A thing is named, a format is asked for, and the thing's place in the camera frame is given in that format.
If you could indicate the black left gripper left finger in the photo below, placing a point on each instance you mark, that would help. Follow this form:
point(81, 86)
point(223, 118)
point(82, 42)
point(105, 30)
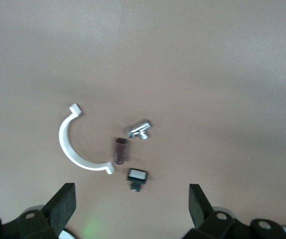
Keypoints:
point(63, 206)

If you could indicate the chrome metal valve fitting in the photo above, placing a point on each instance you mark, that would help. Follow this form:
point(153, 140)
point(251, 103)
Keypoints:
point(139, 128)

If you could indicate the black square white-faced push button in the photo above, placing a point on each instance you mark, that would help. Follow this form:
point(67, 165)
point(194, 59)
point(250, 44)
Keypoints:
point(137, 174)

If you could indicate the dark brown cylinder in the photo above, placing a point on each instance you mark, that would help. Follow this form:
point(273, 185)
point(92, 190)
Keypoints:
point(120, 152)

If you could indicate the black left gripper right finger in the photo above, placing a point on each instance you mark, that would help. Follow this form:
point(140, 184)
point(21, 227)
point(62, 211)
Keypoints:
point(197, 206)

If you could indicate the brown table mat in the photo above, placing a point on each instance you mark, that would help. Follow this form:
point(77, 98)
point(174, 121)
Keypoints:
point(182, 62)

